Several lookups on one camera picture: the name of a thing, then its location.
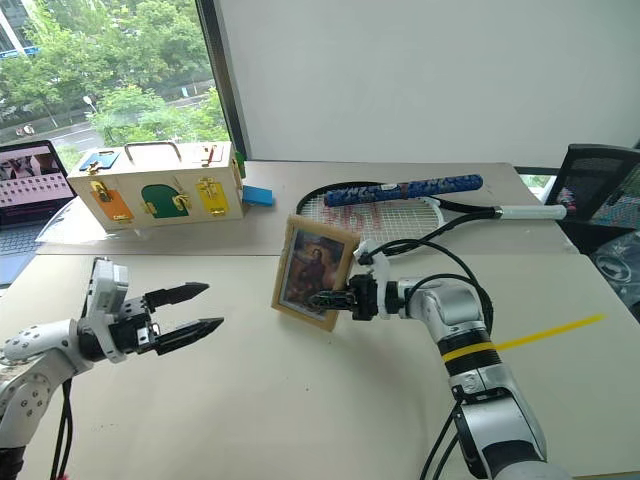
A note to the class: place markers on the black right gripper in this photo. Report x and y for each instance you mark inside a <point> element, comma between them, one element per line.
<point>364,297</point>

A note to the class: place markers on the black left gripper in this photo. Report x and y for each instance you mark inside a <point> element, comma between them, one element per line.
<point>134,325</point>

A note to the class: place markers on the wooden picture frame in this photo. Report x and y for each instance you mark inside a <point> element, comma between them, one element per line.
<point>300,270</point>

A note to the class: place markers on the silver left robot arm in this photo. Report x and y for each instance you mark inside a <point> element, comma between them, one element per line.
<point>35,355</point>

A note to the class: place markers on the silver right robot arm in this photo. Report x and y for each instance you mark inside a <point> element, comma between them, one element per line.
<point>460,320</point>

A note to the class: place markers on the black white tennis racket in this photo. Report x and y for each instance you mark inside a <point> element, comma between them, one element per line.
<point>400,217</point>

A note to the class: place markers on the wooden latch puzzle box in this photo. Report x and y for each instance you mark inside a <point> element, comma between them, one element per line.
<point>165,190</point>

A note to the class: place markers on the blue rectangular block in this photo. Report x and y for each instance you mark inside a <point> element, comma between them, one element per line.
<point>258,196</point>

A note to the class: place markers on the blue patterned tube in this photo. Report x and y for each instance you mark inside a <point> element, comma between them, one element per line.
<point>400,190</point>

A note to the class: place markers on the small green block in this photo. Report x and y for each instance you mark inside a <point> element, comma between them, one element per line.
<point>241,164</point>

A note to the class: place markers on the open laptop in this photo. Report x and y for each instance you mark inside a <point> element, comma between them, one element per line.
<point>30,180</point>

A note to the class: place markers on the yellow tape strip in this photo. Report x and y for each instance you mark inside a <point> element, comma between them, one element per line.
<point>550,331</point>

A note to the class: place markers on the black mesh office chair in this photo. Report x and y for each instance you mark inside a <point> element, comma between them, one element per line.
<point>590,170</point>

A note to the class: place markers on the dark patterned bag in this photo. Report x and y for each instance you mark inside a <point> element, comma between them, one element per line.
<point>620,270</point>

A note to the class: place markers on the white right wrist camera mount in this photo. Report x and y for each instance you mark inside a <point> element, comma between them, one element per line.
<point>382,272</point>

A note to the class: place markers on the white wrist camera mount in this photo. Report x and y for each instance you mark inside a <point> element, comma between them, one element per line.
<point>382,272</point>
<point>107,290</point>

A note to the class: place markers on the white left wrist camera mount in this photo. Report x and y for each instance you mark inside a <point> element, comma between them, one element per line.
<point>107,290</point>

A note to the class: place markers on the dark window frame post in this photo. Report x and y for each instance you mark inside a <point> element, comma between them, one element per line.
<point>225,75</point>

